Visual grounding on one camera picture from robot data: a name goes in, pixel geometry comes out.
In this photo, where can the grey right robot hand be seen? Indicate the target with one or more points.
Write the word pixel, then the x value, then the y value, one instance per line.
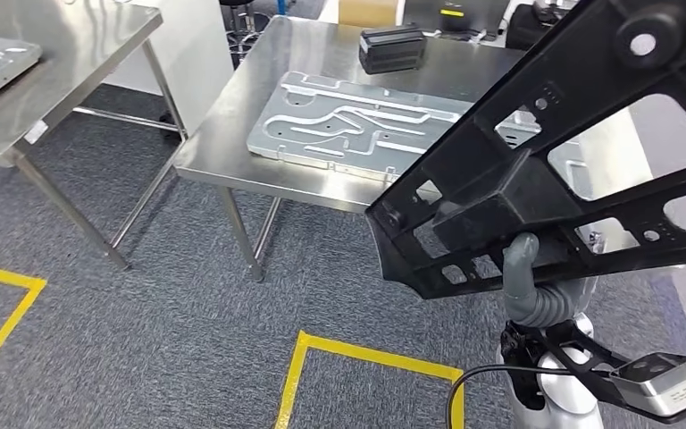
pixel 520 266

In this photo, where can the long black plastic part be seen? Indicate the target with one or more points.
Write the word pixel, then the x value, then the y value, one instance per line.
pixel 508 195

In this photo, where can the steel workbench table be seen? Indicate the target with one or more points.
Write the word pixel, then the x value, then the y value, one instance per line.
pixel 307 53

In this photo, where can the yellow floor tape square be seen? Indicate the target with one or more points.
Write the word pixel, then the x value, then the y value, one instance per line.
pixel 0 273
pixel 378 357

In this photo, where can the large aluminium fixture plate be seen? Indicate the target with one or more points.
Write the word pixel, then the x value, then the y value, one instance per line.
pixel 349 118

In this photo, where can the black carrying case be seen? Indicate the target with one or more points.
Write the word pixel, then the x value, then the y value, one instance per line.
pixel 523 29

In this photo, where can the black vented box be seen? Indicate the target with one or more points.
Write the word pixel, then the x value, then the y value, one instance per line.
pixel 393 53

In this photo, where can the black remote controller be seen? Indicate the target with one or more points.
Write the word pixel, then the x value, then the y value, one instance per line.
pixel 547 6

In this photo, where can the dark laptop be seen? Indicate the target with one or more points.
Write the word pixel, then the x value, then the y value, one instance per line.
pixel 426 15

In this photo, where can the cardboard box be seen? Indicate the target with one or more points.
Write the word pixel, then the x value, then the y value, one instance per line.
pixel 366 12

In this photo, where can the white table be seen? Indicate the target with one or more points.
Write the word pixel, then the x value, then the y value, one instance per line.
pixel 328 12

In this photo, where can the blue wheeled cart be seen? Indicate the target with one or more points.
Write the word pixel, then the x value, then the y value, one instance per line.
pixel 284 6

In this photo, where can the black round stool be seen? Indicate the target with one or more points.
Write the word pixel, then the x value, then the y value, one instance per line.
pixel 242 32

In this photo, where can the white partition panel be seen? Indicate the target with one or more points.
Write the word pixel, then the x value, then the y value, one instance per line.
pixel 195 47

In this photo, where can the white sticker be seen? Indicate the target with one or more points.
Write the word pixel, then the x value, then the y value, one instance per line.
pixel 35 132

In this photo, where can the steel side table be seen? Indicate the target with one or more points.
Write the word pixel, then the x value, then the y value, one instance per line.
pixel 53 53

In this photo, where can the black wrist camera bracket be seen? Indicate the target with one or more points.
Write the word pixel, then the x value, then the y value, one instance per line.
pixel 514 349

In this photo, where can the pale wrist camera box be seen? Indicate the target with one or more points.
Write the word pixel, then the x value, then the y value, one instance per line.
pixel 668 391

